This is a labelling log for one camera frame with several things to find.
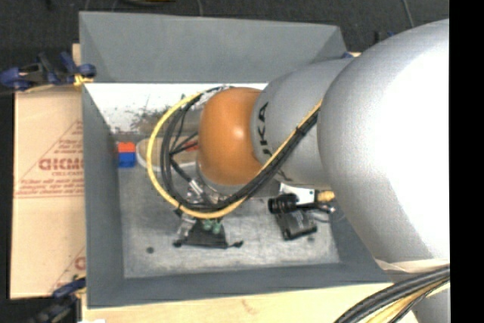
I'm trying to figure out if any blue and red toy block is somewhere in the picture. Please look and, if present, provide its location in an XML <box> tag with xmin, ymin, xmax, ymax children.
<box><xmin>116</xmin><ymin>141</ymin><xmax>137</xmax><ymax>169</ymax></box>

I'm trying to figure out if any brown cardboard board, red print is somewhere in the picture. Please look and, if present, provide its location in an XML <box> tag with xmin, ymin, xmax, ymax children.
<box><xmin>8</xmin><ymin>83</ymin><xmax>88</xmax><ymax>300</ymax></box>

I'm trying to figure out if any black trapezoid object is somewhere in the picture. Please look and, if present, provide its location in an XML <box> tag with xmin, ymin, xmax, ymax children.
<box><xmin>172</xmin><ymin>225</ymin><xmax>244</xmax><ymax>250</ymax></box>

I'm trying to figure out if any grey metal bin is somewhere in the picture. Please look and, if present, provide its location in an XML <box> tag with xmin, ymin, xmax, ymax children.
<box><xmin>78</xmin><ymin>11</ymin><xmax>395</xmax><ymax>308</ymax></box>

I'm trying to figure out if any black cylinder on white bracket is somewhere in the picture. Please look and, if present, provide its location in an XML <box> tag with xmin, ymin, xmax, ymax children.
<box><xmin>267</xmin><ymin>183</ymin><xmax>337</xmax><ymax>216</ymax></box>

